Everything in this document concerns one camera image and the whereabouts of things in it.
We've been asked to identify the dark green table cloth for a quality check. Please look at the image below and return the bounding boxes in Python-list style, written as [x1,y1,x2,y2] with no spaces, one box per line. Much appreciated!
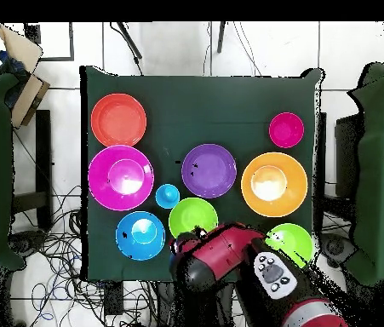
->
[79,65,325,284]

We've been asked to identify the tangle of floor cables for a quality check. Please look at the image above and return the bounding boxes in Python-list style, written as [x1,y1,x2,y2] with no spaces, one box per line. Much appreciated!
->
[10,185,160,327]

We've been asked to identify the large orange bowl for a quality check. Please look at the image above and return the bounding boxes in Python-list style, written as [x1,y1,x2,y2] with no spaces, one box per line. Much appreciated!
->
[240,152,309,218]

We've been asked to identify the cardboard box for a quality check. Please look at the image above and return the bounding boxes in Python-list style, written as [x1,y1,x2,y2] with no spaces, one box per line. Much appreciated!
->
[0,23,51,129]

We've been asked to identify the small crimson bowl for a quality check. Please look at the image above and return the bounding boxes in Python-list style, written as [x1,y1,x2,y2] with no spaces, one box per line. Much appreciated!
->
[268,112,306,149]

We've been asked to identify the black square floor frame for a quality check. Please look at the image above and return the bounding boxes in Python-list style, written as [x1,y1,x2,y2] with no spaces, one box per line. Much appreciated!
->
[24,21,76,62]

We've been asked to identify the black tripod leg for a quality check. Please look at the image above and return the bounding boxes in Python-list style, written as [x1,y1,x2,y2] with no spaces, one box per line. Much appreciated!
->
[216,21,227,55]
[109,21,144,76]

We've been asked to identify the orange-red shallow bowl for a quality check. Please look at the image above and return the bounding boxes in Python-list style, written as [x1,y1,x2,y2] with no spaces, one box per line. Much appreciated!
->
[90,93,147,148]

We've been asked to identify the green bowl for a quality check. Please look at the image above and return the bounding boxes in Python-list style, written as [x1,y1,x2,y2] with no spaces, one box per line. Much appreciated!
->
[265,222,314,269]
[168,197,220,239]

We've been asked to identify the blue cup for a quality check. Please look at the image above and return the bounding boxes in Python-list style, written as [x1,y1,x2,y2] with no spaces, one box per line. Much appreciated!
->
[154,183,181,209]

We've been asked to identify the blue bowl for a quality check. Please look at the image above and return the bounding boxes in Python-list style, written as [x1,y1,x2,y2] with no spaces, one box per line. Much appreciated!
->
[115,210,167,262]

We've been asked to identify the black stand base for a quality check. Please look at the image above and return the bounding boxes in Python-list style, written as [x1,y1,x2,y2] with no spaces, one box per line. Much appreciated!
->
[9,229,47,255]
[320,232,357,268]

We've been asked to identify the large magenta bowl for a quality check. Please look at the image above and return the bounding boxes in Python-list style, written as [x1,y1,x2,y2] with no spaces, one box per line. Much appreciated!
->
[88,145,155,212]

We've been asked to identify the black bench frame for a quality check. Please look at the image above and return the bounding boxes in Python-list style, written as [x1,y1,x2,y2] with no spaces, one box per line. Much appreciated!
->
[12,109,53,232]

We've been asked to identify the black box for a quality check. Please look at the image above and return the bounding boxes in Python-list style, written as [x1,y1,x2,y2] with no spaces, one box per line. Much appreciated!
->
[334,113,364,198]

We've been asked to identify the purple bowl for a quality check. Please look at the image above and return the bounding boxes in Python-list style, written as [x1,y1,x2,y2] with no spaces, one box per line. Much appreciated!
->
[181,143,238,199]

